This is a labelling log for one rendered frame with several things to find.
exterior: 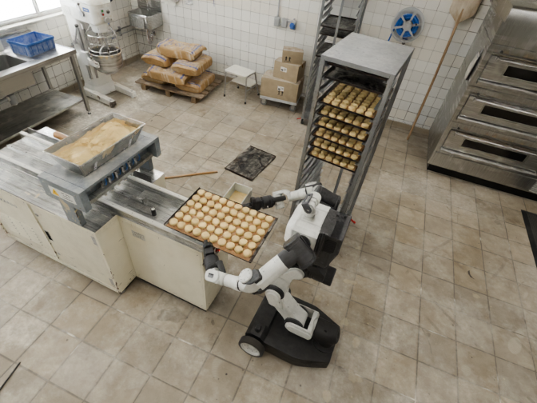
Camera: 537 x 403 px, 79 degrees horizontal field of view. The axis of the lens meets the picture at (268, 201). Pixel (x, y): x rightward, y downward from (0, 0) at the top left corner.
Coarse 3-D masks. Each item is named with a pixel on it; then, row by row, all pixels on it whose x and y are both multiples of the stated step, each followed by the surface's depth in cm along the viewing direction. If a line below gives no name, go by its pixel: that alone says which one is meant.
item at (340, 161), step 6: (312, 150) 267; (318, 150) 265; (318, 156) 262; (324, 156) 260; (330, 156) 260; (336, 156) 261; (336, 162) 255; (342, 162) 255; (348, 162) 260; (354, 162) 257; (348, 168) 253; (354, 168) 255
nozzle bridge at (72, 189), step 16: (144, 144) 228; (112, 160) 213; (128, 160) 216; (144, 160) 237; (48, 176) 196; (64, 176) 197; (80, 176) 199; (96, 176) 200; (112, 176) 220; (48, 192) 203; (64, 192) 194; (80, 192) 189; (96, 192) 209; (64, 208) 207; (80, 208) 197; (80, 224) 212
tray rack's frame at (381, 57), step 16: (352, 32) 251; (336, 48) 220; (352, 48) 223; (368, 48) 226; (384, 48) 230; (400, 48) 233; (352, 64) 203; (368, 64) 204; (384, 64) 206; (400, 64) 209; (400, 80) 251; (368, 160) 305; (352, 208) 347
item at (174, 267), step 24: (144, 192) 242; (120, 216) 223; (168, 216) 227; (144, 240) 230; (168, 240) 216; (144, 264) 254; (168, 264) 237; (192, 264) 222; (168, 288) 263; (192, 288) 245; (216, 288) 261
